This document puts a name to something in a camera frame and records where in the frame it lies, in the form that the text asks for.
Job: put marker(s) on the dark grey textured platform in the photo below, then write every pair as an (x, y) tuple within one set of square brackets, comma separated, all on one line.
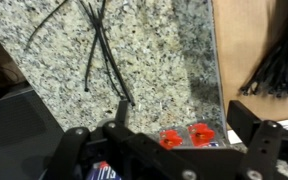
[(14, 133)]

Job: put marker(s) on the cardboard box cover white rim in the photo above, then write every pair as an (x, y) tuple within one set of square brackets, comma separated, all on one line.
[(244, 50)]

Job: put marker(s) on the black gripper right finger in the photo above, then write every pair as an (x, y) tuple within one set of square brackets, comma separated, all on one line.
[(264, 150)]

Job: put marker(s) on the large black zip tie bundle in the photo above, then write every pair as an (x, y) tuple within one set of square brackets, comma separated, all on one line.
[(284, 66)]

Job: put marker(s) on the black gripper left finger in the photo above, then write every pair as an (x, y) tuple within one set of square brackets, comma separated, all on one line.
[(72, 146)]

